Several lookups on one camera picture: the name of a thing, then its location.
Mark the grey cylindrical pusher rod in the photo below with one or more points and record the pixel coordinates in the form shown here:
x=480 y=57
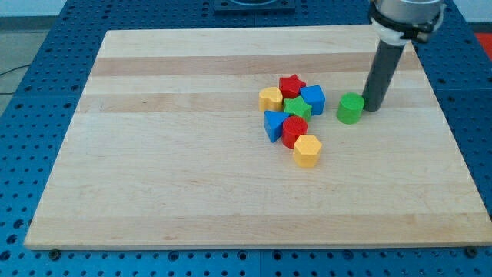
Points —
x=380 y=75

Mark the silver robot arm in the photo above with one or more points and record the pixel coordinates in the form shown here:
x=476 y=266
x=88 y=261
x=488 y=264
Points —
x=396 y=23

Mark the green cylinder block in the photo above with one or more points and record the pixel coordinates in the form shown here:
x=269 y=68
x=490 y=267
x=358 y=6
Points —
x=350 y=108

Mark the blue cube block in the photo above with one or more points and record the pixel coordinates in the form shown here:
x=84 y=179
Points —
x=314 y=96

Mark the red star block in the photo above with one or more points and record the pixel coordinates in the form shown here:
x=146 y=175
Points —
x=290 y=86

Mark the green star block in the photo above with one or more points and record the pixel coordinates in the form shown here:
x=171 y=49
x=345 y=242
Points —
x=298 y=107

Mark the red cylinder block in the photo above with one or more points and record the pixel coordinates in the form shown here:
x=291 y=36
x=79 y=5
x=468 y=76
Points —
x=292 y=128

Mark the yellow hexagon block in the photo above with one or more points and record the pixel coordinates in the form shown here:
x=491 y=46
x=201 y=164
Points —
x=307 y=151

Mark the yellow heart block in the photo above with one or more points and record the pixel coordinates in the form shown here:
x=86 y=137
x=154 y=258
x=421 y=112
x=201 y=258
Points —
x=271 y=99

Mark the blue triangle block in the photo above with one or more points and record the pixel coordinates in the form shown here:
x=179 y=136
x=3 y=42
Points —
x=273 y=124

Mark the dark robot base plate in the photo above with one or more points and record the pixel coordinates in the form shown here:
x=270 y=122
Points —
x=253 y=5

